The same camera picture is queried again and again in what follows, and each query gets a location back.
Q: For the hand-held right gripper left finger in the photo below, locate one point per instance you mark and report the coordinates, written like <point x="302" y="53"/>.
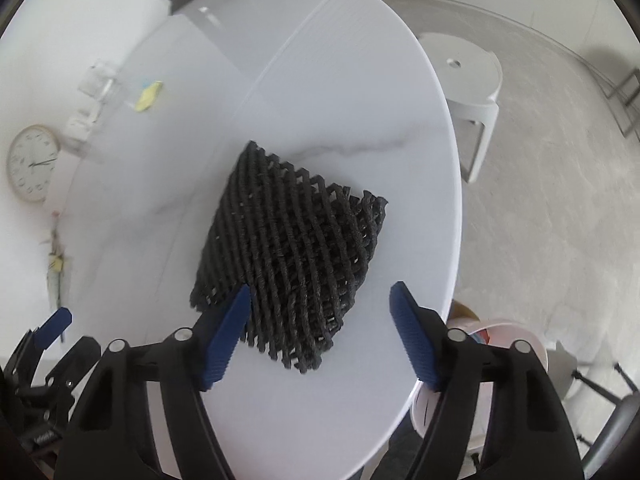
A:
<point x="225" y="335"/>

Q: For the yellow sticky note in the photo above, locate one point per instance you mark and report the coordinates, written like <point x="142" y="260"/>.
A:
<point x="56" y="263"/>

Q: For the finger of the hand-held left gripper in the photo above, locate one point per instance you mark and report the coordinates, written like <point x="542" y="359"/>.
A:
<point x="52" y="327"/>
<point x="75" y="365"/>

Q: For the clear plastic container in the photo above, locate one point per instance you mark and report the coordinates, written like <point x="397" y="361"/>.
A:
<point x="97" y="82"/>

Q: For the yellow paper scrap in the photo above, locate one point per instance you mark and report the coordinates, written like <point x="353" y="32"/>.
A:
<point x="149" y="96"/>

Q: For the black tripod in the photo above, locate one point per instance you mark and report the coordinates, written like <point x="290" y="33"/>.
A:
<point x="600" y="385"/>

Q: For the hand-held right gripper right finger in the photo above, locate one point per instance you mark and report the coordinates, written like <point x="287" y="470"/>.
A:
<point x="415" y="340"/>

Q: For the white plastic stool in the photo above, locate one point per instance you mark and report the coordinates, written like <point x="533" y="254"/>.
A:
<point x="465" y="75"/>

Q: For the black foam mesh sheet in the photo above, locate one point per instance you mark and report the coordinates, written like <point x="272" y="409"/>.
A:
<point x="300" y="240"/>

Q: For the gold table base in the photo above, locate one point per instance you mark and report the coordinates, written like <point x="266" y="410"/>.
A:
<point x="460" y="310"/>

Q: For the round wall clock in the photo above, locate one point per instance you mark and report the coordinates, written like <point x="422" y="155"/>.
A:
<point x="32" y="162"/>

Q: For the white plastic waste bin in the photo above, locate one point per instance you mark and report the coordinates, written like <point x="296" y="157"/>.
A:
<point x="505" y="327"/>

